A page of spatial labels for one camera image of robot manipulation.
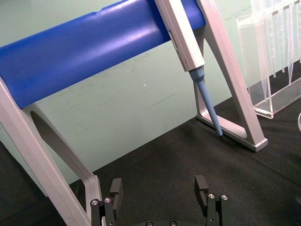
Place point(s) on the blue and grey pipette stand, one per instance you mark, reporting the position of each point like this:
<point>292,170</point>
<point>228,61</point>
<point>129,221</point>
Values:
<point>70,58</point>

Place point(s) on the black table cloth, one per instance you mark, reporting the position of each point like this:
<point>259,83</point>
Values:
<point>164,153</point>

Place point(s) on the grey pipette with blue shaft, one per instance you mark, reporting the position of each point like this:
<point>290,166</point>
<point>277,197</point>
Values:
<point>183,35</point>

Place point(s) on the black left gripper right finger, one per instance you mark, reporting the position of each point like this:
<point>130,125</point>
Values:
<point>200,188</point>

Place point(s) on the clear acrylic tip rack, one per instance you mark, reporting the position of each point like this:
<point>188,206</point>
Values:
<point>261,99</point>

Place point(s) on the clear plastic pipette tip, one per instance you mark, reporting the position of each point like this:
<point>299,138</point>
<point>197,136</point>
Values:
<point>290,47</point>
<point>263,58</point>
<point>275,47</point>

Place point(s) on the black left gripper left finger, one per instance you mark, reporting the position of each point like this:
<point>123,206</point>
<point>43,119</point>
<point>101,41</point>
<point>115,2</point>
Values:
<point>116,188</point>

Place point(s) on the clear round vessel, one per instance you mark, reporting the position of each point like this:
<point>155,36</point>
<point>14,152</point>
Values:
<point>299,122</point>

